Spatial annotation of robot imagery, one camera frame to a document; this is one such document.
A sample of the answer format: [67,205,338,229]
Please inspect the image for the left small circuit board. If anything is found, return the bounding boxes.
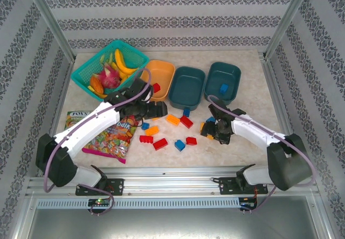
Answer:
[88,199,111,207]

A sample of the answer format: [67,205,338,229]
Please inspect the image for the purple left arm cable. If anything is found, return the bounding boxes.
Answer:
[43,67,151,217]

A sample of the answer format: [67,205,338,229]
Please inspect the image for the dark teal plastic container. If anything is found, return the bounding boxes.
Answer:
[168,66,207,110]
[204,62,242,106]

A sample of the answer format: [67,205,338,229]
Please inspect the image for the right small circuit board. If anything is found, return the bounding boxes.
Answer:
[239,200,258,209]

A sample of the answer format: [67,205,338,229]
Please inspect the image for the aluminium frame post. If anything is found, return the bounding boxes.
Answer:
[20,0,77,63]
[263,0,316,60]

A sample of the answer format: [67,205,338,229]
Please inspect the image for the yellow toy fruit slice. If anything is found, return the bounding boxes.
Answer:
[87,85,107,99]

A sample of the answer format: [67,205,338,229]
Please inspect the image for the small circuit board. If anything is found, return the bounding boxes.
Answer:
[88,199,111,207]
[239,200,258,209]

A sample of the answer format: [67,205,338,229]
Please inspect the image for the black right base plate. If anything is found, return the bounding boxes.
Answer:
[218,176,269,195]

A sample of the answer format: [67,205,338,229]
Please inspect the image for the aluminium side rail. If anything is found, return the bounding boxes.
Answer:
[37,57,77,177]
[259,52,307,174]

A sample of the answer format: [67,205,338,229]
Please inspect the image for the small yellow toy banana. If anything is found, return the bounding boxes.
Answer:
[111,62,130,84]

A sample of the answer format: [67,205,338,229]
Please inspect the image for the teal plastic mesh basket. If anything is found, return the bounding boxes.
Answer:
[71,39,150,99]

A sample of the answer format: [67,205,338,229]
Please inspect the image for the aluminium mounting rail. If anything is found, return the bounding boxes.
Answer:
[25,166,319,196]

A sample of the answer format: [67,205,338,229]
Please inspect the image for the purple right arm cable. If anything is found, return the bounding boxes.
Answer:
[207,94,316,215]

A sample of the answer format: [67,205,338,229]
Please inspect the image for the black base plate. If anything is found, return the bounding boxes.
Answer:
[218,176,269,195]
[75,178,125,196]

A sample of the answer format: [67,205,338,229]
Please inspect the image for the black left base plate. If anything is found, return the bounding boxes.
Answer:
[75,178,125,196]

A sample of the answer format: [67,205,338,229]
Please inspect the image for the orange toy fruit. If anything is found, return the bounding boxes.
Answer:
[89,76,105,95]

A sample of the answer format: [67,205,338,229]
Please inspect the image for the pink toy dragon fruit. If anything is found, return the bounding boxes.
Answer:
[97,62,122,88]

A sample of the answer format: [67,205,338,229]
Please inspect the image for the green Fox's candy bag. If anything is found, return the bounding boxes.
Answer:
[64,111,94,132]

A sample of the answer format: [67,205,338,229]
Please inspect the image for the large yellow toy banana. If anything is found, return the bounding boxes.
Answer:
[114,48,140,76]

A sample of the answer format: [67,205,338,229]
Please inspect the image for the colourful fruit candy bag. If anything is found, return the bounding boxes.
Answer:
[81,114,141,165]

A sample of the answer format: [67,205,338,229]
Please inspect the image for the orange plastic container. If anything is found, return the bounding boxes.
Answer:
[139,59,176,103]

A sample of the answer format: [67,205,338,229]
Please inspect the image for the grey slotted cable duct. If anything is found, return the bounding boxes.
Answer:
[34,197,240,210]

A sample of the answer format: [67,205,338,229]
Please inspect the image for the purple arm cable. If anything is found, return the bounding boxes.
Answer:
[207,94,316,215]
[43,67,151,217]

